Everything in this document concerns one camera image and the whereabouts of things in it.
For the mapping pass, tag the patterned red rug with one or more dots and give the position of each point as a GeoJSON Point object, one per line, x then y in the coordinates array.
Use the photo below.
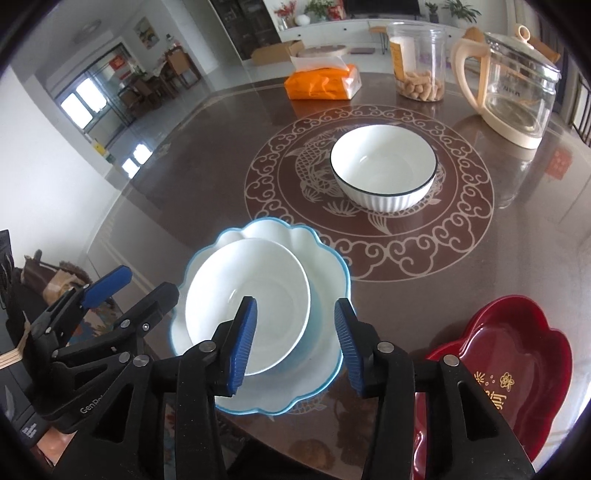
{"type": "Point", "coordinates": [99, 326]}

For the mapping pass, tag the brown paper bag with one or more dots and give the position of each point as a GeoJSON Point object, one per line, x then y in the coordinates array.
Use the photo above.
{"type": "Point", "coordinates": [51, 277]}

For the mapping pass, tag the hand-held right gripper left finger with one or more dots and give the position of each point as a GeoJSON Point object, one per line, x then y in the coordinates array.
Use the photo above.
{"type": "Point", "coordinates": [242, 344]}

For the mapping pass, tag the large red flower plate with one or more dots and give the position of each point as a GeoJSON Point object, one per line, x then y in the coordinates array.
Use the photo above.
{"type": "Point", "coordinates": [547, 323]}

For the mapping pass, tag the bushy green potted plant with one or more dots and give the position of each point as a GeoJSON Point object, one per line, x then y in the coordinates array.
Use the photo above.
{"type": "Point", "coordinates": [318, 7]}

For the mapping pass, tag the round ceiling lamp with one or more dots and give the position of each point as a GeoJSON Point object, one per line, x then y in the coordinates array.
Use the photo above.
{"type": "Point", "coordinates": [87, 30]}

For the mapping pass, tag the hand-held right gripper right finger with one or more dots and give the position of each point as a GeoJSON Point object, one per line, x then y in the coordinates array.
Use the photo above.
{"type": "Point", "coordinates": [348, 346]}

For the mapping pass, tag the dark wooden chair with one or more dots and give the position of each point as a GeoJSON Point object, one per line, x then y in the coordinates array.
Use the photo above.
{"type": "Point", "coordinates": [581, 115]}

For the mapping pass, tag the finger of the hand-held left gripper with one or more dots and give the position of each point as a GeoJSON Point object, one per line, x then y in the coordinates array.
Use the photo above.
{"type": "Point", "coordinates": [152, 304]}
{"type": "Point", "coordinates": [111, 282]}

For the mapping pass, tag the blue-rimmed white flower plate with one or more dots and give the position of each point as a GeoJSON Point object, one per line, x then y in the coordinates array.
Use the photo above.
{"type": "Point", "coordinates": [318, 258]}

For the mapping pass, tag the orange tissue pack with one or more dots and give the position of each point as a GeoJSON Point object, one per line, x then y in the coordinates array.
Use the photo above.
{"type": "Point", "coordinates": [318, 83]}

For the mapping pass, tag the round white vase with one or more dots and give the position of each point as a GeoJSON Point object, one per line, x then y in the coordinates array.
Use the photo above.
{"type": "Point", "coordinates": [302, 20]}

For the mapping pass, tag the wooden bench with metal legs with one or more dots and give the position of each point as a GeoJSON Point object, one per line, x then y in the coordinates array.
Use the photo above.
{"type": "Point", "coordinates": [378, 29]}

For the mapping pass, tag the black-rimmed ribbed white bowl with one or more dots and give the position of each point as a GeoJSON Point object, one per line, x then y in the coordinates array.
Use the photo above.
{"type": "Point", "coordinates": [383, 161]}

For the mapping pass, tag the white tv cabinet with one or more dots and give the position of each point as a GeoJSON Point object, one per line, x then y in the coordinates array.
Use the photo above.
{"type": "Point", "coordinates": [332, 32]}

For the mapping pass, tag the large green potted plant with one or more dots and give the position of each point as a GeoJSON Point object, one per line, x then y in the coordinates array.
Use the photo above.
{"type": "Point", "coordinates": [461, 9]}

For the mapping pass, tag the red flower arrangement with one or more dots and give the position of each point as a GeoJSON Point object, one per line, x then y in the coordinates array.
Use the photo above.
{"type": "Point", "coordinates": [286, 9]}

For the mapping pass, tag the grey floor scale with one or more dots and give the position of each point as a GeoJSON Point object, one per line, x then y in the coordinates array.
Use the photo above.
{"type": "Point", "coordinates": [362, 50]}

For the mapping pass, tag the round wooden tray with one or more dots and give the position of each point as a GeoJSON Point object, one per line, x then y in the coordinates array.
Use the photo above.
{"type": "Point", "coordinates": [325, 50]}

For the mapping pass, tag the clear plastic snack jar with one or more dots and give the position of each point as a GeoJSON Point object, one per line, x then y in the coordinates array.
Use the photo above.
{"type": "Point", "coordinates": [415, 60]}

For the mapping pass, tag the cardboard box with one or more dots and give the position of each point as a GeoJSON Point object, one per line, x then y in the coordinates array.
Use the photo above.
{"type": "Point", "coordinates": [277, 51]}

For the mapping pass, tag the plain white bowl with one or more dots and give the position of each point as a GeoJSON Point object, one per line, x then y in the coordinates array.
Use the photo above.
{"type": "Point", "coordinates": [258, 277]}

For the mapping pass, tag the small potted plant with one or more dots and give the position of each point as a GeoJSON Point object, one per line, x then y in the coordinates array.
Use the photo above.
{"type": "Point", "coordinates": [432, 11]}

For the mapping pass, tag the black television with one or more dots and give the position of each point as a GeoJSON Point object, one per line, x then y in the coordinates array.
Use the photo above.
{"type": "Point", "coordinates": [383, 7]}

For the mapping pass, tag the framed wall picture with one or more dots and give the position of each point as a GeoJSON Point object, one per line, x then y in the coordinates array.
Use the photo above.
{"type": "Point", "coordinates": [144, 33]}

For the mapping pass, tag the small red flower plate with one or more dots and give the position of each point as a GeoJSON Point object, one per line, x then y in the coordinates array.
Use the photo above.
{"type": "Point", "coordinates": [508, 355]}

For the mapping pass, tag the wooden dining chair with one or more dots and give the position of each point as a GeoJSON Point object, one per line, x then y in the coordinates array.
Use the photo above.
{"type": "Point", "coordinates": [178, 64]}

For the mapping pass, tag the dark bookshelf cabinet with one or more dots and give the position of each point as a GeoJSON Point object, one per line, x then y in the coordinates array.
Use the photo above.
{"type": "Point", "coordinates": [244, 23]}

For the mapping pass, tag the red gift box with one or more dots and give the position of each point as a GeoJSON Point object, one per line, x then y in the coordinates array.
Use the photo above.
{"type": "Point", "coordinates": [338, 10]}

